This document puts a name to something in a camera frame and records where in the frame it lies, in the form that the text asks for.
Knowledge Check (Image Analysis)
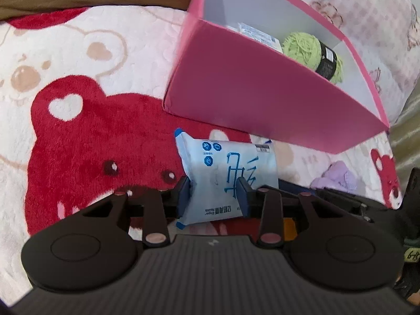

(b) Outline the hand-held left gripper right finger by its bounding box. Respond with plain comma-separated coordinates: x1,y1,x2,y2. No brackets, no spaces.
237,176,345,248

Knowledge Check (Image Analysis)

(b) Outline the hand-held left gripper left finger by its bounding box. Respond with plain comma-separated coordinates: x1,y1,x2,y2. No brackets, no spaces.
82,177,192,248

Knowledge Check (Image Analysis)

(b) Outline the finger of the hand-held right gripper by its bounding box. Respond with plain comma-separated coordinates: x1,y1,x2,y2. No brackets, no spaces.
279,179,373,222

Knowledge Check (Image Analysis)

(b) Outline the purple plush toy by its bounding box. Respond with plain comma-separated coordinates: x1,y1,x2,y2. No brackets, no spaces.
311,161,358,192

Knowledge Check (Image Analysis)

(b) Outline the blue wet wipes packet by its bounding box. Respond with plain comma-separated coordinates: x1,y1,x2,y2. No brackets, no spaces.
175,129,279,230

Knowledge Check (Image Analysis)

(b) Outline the orange makeup sponge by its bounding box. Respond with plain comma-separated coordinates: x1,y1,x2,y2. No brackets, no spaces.
283,219,298,241

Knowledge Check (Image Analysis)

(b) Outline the pink cardboard box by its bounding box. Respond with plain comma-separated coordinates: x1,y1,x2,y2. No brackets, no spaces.
163,0,391,154

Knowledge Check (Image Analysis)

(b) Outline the small white blue box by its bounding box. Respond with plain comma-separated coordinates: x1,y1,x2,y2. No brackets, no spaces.
236,22,283,53

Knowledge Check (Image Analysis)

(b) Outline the beige satin curtain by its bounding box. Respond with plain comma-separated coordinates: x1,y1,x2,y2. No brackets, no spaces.
390,85,420,171

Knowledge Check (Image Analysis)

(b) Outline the red bear print blanket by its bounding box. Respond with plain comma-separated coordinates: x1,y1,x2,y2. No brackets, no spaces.
0,5,406,299

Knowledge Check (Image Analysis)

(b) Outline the green yarn ball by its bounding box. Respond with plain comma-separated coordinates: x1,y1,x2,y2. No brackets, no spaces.
281,32,345,84

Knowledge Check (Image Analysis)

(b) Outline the pink patterned pillow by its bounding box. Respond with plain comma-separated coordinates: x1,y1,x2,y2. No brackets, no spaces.
262,0,420,128

